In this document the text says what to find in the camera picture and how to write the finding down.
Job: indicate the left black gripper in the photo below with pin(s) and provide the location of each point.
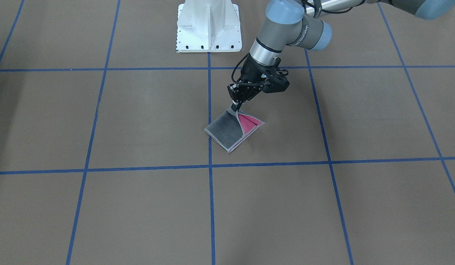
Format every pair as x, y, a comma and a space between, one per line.
250, 71

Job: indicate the pink and grey towel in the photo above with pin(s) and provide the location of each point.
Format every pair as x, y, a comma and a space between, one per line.
231, 128

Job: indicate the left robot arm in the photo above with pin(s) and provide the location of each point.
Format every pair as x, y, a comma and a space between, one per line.
292, 23

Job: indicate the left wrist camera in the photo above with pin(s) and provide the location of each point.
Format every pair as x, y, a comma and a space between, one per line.
275, 80

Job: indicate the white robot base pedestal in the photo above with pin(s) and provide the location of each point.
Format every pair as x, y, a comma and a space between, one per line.
208, 26

